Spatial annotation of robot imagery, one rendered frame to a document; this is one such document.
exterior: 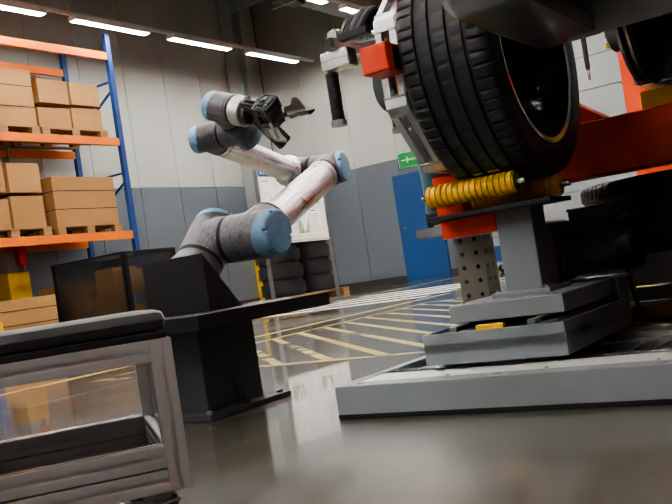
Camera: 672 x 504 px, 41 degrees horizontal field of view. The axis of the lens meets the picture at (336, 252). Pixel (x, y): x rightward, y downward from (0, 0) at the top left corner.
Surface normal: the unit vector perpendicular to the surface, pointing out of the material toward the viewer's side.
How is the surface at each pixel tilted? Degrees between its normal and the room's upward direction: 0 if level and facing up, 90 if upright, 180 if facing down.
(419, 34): 84
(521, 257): 90
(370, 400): 90
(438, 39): 88
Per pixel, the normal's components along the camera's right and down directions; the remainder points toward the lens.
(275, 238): 0.84, -0.07
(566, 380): -0.55, 0.06
